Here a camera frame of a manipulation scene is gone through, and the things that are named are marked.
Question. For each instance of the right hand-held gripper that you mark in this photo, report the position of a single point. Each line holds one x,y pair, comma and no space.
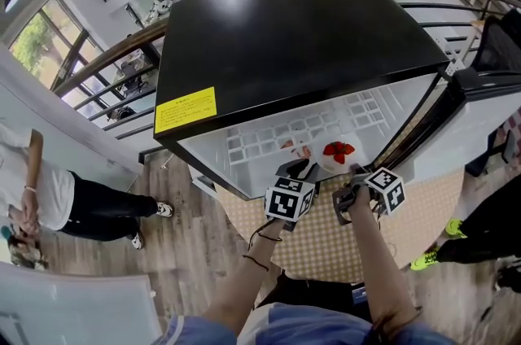
386,190

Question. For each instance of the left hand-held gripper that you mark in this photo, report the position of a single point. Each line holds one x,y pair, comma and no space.
285,201

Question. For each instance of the white plate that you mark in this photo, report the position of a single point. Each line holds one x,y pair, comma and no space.
303,142
329,166

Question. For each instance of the red strawberries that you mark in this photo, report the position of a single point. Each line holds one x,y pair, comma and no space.
338,151

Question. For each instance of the black mini fridge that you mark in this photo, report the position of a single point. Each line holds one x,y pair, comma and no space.
285,42

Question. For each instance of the person's right forearm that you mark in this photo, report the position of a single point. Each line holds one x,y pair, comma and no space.
374,262

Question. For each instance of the person's left forearm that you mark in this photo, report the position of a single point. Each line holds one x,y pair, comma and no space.
248,278

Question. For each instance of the yellow checkered round table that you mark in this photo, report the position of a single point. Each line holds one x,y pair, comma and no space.
325,245

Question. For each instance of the white floor cabinet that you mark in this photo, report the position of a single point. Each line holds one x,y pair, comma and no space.
203,180

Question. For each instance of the neon yellow shoe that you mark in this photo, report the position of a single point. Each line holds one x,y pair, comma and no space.
425,260
454,227

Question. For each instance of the blue screen device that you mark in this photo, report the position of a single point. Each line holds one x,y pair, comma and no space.
359,294

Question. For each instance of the person's black trousers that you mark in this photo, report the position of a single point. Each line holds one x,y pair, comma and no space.
313,294

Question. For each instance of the person's blue white shirt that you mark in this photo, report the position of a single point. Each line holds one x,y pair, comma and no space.
305,327

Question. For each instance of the purple checkered tablecloth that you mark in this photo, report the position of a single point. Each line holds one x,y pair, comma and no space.
513,132

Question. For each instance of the brown topped black railing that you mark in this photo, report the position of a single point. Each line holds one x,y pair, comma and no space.
110,50

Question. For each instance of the striped glass partition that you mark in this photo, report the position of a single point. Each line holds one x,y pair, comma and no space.
81,307

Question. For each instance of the large window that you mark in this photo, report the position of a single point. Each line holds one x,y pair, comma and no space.
36,42

